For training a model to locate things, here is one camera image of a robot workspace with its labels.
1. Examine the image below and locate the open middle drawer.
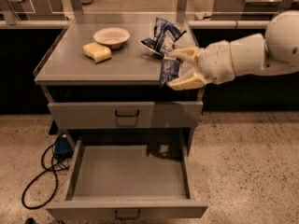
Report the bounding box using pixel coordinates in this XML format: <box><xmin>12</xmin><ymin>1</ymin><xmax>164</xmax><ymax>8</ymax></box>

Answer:
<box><xmin>47</xmin><ymin>140</ymin><xmax>207</xmax><ymax>221</ymax></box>

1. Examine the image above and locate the grey background counter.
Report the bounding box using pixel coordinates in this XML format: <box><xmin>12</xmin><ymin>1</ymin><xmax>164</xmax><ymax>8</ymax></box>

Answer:
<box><xmin>212</xmin><ymin>0</ymin><xmax>283</xmax><ymax>21</ymax></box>
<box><xmin>0</xmin><ymin>0</ymin><xmax>65</xmax><ymax>21</ymax></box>

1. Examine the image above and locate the blue rxbar blueberry bar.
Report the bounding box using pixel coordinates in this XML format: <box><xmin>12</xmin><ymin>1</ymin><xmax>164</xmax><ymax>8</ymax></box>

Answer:
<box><xmin>159</xmin><ymin>57</ymin><xmax>181</xmax><ymax>87</ymax></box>

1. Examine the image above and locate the grey background counter left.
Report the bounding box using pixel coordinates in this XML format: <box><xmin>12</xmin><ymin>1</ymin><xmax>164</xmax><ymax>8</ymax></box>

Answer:
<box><xmin>0</xmin><ymin>0</ymin><xmax>65</xmax><ymax>21</ymax></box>

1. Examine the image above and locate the grey background counter right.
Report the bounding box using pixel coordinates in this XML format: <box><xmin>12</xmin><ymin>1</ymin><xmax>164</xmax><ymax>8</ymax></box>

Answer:
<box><xmin>212</xmin><ymin>0</ymin><xmax>283</xmax><ymax>21</ymax></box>

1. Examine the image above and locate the blue power adapter box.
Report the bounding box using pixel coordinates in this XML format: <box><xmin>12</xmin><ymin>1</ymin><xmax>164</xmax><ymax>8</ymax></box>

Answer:
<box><xmin>53</xmin><ymin>135</ymin><xmax>73</xmax><ymax>159</ymax></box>

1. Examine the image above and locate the white bowl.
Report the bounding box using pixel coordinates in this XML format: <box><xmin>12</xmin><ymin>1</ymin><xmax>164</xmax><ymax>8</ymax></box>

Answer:
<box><xmin>93</xmin><ymin>27</ymin><xmax>130</xmax><ymax>49</ymax></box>

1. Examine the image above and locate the yellow sponge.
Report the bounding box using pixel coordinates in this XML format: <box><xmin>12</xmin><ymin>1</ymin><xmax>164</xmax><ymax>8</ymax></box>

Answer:
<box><xmin>83</xmin><ymin>42</ymin><xmax>111</xmax><ymax>63</ymax></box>

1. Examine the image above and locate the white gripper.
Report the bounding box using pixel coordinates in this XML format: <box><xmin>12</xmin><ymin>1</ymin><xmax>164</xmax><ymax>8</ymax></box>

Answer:
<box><xmin>166</xmin><ymin>40</ymin><xmax>235</xmax><ymax>91</ymax></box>

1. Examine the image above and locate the closed top drawer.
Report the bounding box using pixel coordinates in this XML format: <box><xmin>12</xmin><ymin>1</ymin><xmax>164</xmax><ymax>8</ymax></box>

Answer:
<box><xmin>49</xmin><ymin>101</ymin><xmax>203</xmax><ymax>129</ymax></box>

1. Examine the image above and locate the blue white chip bag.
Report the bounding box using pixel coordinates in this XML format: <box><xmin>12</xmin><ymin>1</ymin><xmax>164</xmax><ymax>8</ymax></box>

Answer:
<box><xmin>140</xmin><ymin>18</ymin><xmax>186</xmax><ymax>56</ymax></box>

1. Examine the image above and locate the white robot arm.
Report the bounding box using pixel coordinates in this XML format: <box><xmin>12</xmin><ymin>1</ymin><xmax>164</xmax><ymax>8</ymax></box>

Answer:
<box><xmin>166</xmin><ymin>10</ymin><xmax>299</xmax><ymax>91</ymax></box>

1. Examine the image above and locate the grey drawer cabinet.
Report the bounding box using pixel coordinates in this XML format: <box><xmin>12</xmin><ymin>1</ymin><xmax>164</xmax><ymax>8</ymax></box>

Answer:
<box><xmin>35</xmin><ymin>12</ymin><xmax>202</xmax><ymax>147</ymax></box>

